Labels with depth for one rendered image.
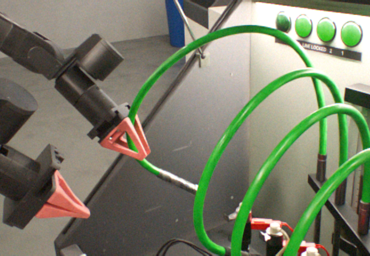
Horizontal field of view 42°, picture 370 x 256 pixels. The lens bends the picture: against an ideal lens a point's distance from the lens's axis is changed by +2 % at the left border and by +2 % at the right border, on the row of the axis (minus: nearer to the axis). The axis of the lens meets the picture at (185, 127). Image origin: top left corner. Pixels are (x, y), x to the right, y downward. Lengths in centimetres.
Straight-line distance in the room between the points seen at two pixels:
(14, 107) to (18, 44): 30
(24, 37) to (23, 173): 30
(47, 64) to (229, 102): 51
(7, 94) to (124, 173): 55
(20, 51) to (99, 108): 16
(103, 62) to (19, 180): 30
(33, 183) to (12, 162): 4
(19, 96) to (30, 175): 10
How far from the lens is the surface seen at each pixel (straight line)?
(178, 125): 112
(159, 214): 119
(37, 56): 85
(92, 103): 85
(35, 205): 64
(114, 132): 84
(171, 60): 82
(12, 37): 87
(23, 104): 59
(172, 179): 90
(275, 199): 127
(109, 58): 85
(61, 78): 86
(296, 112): 112
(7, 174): 63
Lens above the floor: 158
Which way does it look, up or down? 23 degrees down
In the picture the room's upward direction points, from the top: 3 degrees counter-clockwise
